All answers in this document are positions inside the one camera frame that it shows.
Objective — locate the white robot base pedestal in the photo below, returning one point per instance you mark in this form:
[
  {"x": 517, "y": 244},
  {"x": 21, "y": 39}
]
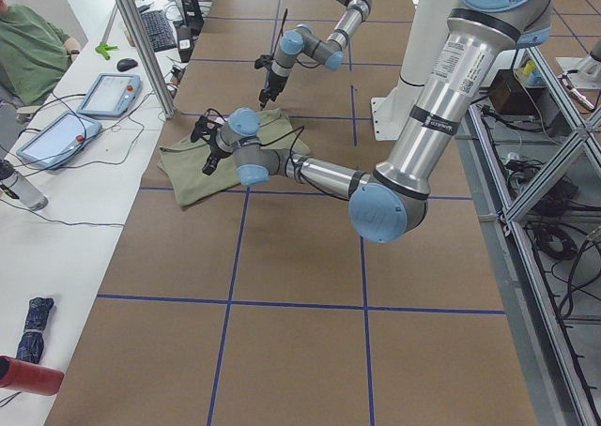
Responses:
[{"x": 427, "y": 35}]

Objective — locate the folded dark blue umbrella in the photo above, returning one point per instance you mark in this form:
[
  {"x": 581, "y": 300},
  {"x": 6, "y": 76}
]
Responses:
[{"x": 31, "y": 344}]

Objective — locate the olive green long-sleeve shirt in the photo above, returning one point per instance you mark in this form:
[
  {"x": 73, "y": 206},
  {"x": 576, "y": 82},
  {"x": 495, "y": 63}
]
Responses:
[{"x": 183, "y": 162}]

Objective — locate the clear water bottle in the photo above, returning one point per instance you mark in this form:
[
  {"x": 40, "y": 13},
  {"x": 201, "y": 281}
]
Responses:
[{"x": 16, "y": 186}]

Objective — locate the green plastic tool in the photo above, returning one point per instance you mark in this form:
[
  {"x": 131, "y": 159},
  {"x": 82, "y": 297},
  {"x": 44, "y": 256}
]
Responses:
[{"x": 104, "y": 50}]

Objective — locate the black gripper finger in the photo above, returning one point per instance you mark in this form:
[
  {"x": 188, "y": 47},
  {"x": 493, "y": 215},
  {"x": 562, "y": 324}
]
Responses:
[
  {"x": 265, "y": 96},
  {"x": 210, "y": 165}
]

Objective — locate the far teach pendant tablet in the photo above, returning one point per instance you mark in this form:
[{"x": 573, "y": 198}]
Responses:
[{"x": 110, "y": 96}]

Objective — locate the brown table mat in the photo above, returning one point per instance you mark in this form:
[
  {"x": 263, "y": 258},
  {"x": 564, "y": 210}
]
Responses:
[{"x": 262, "y": 306}]

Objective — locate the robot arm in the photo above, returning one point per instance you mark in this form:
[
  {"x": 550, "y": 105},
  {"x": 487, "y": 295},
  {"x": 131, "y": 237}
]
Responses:
[
  {"x": 392, "y": 199},
  {"x": 328, "y": 53}
]

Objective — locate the person in green shirt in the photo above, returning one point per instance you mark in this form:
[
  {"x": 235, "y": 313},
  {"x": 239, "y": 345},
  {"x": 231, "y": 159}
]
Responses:
[{"x": 35, "y": 55}]

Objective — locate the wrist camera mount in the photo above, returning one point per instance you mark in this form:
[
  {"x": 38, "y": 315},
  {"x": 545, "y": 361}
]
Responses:
[
  {"x": 263, "y": 61},
  {"x": 205, "y": 129}
]

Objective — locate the black keyboard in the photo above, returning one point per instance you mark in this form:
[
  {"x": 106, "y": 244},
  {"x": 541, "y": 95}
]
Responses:
[{"x": 159, "y": 30}]

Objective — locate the red water bottle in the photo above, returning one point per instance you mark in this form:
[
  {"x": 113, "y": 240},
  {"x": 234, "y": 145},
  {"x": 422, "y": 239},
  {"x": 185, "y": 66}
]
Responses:
[{"x": 29, "y": 377}]

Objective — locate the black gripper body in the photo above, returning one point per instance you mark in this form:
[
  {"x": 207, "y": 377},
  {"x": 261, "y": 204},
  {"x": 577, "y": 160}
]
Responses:
[
  {"x": 214, "y": 151},
  {"x": 271, "y": 82}
]

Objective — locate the black computer mouse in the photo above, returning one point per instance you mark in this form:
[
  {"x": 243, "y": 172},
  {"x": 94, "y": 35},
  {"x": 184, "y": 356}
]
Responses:
[{"x": 126, "y": 64}]

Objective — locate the aluminium frame post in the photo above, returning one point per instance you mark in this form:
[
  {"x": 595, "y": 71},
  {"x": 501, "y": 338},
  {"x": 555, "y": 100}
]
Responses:
[{"x": 134, "y": 24}]

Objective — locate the teach pendant tablet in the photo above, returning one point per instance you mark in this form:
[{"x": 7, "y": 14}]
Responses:
[
  {"x": 60, "y": 141},
  {"x": 110, "y": 96}
]

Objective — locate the near teach pendant tablet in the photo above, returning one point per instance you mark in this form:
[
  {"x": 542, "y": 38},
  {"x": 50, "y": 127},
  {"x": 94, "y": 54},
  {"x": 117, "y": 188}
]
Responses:
[{"x": 60, "y": 141}]

